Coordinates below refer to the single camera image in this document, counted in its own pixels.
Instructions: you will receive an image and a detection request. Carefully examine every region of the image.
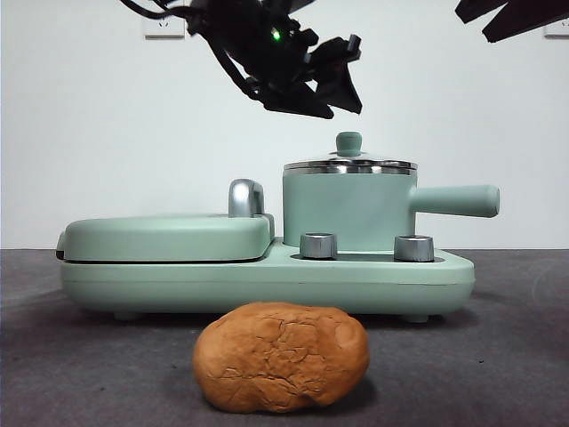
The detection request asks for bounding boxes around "glass lid with green knob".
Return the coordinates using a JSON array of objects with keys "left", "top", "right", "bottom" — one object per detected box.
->
[{"left": 284, "top": 131, "right": 417, "bottom": 174}]

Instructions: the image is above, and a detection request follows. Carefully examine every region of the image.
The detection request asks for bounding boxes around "mint green steamer pot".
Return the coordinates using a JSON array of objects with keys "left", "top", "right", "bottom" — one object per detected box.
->
[{"left": 282, "top": 162, "right": 501, "bottom": 249}]

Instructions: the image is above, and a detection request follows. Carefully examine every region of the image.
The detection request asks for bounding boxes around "silver control knob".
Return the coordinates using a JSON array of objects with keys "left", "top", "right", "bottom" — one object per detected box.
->
[
  {"left": 393, "top": 234, "right": 435, "bottom": 262},
  {"left": 300, "top": 231, "right": 337, "bottom": 260}
]

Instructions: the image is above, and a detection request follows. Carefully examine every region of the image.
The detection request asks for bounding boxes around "silver griddle cover handle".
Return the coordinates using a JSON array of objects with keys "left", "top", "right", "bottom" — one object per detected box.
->
[{"left": 228, "top": 178, "right": 268, "bottom": 219}]

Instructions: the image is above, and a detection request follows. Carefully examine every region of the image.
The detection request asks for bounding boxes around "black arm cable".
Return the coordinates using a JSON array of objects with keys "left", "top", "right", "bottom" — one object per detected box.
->
[{"left": 117, "top": 0, "right": 193, "bottom": 23}]

